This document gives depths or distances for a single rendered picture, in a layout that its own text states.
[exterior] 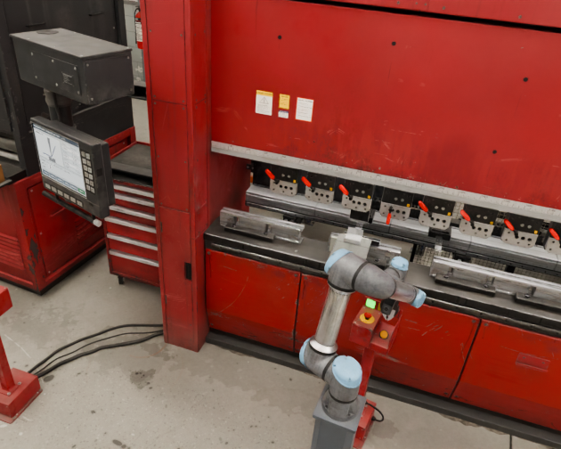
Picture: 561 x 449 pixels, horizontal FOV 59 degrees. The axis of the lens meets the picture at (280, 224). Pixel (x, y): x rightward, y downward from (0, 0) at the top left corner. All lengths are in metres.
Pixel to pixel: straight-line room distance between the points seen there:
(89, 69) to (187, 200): 0.90
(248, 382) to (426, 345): 1.09
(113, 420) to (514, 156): 2.49
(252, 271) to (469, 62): 1.57
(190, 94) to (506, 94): 1.41
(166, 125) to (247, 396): 1.65
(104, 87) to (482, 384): 2.44
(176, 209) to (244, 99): 0.71
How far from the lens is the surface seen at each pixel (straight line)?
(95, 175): 2.27
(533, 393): 3.13
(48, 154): 2.55
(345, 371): 1.98
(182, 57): 2.45
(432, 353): 2.97
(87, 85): 2.17
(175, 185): 2.71
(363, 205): 2.61
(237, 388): 3.19
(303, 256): 2.75
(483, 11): 2.30
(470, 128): 2.42
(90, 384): 3.32
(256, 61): 2.52
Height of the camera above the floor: 2.44
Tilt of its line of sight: 31 degrees down
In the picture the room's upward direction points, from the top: 5 degrees clockwise
